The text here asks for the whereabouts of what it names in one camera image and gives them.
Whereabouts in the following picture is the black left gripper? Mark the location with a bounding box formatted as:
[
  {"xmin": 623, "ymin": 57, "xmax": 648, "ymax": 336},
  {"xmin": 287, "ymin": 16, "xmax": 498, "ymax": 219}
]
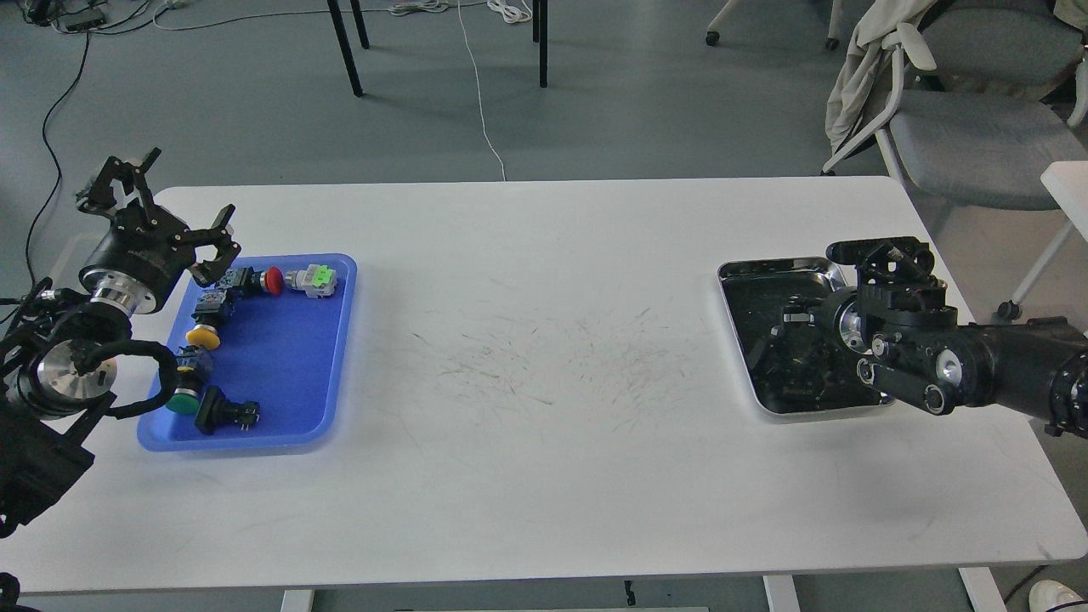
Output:
[{"xmin": 76, "ymin": 148, "xmax": 242, "ymax": 315}]

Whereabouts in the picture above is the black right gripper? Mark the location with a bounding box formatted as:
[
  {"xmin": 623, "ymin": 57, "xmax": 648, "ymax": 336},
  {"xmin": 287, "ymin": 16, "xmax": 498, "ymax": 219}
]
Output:
[{"xmin": 826, "ymin": 237, "xmax": 947, "ymax": 317}]

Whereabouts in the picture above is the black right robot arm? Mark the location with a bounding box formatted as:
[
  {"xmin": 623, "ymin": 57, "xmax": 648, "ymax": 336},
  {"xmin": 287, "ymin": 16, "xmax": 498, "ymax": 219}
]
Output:
[{"xmin": 812, "ymin": 236, "xmax": 1087, "ymax": 438}]

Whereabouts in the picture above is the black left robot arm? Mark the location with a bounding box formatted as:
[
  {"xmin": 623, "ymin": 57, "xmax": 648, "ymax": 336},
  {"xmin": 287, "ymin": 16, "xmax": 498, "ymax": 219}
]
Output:
[{"xmin": 1, "ymin": 148, "xmax": 242, "ymax": 537}]

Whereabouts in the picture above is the silver metal tray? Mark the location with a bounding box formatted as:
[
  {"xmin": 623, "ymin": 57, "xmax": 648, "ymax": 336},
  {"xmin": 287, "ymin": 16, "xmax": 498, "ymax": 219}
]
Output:
[{"xmin": 717, "ymin": 257, "xmax": 893, "ymax": 417}]

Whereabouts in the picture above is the blue plastic tray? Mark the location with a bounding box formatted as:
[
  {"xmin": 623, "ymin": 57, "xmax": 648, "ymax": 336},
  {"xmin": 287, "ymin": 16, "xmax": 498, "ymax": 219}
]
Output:
[{"xmin": 137, "ymin": 252, "xmax": 358, "ymax": 454}]

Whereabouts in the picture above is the white side table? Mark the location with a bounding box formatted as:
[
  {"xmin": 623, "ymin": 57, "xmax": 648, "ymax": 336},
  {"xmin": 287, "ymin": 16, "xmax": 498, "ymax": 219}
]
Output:
[{"xmin": 1041, "ymin": 161, "xmax": 1088, "ymax": 240}]

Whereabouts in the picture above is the grey office chair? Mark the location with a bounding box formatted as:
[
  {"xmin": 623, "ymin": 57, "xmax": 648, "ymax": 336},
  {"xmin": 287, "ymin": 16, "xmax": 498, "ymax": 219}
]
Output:
[{"xmin": 821, "ymin": 0, "xmax": 1088, "ymax": 320}]

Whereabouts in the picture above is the beige jacket on chair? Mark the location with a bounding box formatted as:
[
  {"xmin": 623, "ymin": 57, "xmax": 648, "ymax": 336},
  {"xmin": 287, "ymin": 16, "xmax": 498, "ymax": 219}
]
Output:
[{"xmin": 824, "ymin": 1, "xmax": 935, "ymax": 151}]

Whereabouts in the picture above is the black table leg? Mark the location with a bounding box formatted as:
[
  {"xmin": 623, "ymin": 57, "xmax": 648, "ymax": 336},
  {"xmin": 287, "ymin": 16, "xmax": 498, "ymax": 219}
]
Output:
[
  {"xmin": 326, "ymin": 0, "xmax": 370, "ymax": 99},
  {"xmin": 530, "ymin": 0, "xmax": 549, "ymax": 88}
]

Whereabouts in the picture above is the white shoe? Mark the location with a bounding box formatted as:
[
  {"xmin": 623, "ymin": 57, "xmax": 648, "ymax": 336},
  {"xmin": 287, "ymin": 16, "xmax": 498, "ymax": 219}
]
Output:
[{"xmin": 1028, "ymin": 580, "xmax": 1087, "ymax": 612}]

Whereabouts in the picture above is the black table leg right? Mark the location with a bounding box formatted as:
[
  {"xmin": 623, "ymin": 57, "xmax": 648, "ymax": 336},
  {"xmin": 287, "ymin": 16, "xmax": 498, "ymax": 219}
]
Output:
[{"xmin": 530, "ymin": 0, "xmax": 549, "ymax": 88}]

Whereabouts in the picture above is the yellow push button switch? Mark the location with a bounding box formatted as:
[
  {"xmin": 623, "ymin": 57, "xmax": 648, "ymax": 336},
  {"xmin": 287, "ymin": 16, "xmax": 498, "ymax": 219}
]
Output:
[{"xmin": 185, "ymin": 289, "xmax": 235, "ymax": 351}]

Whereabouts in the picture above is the red push button switch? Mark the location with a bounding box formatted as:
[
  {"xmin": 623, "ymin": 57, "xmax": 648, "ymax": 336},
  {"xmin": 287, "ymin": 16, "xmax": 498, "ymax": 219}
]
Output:
[{"xmin": 213, "ymin": 266, "xmax": 285, "ymax": 301}]

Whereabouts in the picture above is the green push button switch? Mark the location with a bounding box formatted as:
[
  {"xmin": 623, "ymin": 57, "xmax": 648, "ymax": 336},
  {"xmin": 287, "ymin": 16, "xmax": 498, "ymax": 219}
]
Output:
[{"xmin": 166, "ymin": 345, "xmax": 214, "ymax": 416}]

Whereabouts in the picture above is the black cable on floor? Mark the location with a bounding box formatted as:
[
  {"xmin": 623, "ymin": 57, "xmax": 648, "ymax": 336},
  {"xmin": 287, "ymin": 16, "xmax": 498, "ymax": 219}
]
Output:
[{"xmin": 0, "ymin": 0, "xmax": 111, "ymax": 290}]

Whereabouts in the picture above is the green grey switch part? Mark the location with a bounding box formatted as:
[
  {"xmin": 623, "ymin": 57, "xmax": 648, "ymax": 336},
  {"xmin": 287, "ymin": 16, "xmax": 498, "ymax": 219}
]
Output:
[{"xmin": 284, "ymin": 264, "xmax": 338, "ymax": 299}]

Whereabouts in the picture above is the black square button switch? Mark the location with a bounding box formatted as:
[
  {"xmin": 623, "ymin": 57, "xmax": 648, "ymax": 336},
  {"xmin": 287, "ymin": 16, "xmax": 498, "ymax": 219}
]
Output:
[{"xmin": 195, "ymin": 385, "xmax": 260, "ymax": 434}]

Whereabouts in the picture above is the white cable on floor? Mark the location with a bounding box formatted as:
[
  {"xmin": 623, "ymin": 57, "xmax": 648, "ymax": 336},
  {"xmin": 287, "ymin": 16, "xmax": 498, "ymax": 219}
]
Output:
[{"xmin": 390, "ymin": 0, "xmax": 533, "ymax": 182}]

